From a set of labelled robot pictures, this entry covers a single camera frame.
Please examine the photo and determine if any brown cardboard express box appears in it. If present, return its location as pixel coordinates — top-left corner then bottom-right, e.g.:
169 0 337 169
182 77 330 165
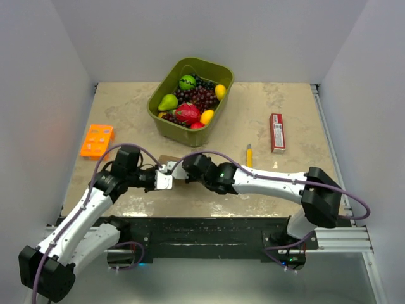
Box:
158 155 185 182

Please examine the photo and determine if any yellow utility knife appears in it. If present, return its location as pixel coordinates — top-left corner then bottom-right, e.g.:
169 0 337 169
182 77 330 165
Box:
246 144 252 168

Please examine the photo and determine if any olive green plastic basin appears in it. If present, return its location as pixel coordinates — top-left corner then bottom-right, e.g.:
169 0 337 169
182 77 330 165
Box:
147 57 234 147

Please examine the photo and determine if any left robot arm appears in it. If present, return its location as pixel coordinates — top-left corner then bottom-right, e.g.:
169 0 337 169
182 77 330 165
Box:
18 144 166 303

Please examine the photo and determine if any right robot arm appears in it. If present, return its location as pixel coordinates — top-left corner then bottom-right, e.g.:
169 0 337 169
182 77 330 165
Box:
178 153 341 249

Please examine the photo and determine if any orange plastic box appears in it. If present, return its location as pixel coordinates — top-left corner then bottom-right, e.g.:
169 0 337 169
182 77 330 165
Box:
79 124 115 160

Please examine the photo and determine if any red apple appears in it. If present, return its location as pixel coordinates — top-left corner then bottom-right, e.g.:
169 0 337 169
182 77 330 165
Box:
190 122 205 130

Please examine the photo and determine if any red dragon fruit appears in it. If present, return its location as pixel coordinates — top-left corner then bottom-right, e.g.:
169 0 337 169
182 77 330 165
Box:
175 102 201 125

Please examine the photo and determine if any green pear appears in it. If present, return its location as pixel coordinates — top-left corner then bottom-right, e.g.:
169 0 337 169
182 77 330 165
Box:
158 94 178 111

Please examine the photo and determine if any orange yellow mango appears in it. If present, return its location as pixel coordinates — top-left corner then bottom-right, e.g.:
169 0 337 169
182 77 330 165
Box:
200 110 215 125

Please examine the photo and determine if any purple grape bunch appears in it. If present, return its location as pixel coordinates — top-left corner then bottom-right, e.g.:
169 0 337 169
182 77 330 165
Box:
158 87 220 127

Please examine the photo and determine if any green striped ball fruit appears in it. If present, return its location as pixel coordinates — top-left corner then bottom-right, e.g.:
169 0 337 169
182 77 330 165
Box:
178 75 197 91

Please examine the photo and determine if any dark black grape bunch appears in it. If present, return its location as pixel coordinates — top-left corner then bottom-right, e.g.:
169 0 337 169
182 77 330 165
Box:
191 73 216 90

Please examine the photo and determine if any yellow lemon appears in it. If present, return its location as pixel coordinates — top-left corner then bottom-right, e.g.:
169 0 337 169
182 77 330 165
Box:
215 84 227 101

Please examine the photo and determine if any red rectangular carton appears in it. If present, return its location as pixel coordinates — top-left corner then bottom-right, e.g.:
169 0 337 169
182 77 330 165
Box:
269 113 286 153

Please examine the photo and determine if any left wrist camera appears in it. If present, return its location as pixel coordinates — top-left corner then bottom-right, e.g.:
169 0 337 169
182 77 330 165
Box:
154 165 173 191

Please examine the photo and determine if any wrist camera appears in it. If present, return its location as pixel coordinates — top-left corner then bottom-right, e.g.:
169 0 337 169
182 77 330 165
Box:
154 165 173 191
166 160 189 180

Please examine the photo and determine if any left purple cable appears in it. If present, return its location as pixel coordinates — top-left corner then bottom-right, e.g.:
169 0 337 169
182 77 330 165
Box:
30 143 165 304

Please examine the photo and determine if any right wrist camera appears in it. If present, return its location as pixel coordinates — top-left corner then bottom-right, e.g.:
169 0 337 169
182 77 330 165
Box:
166 160 189 180

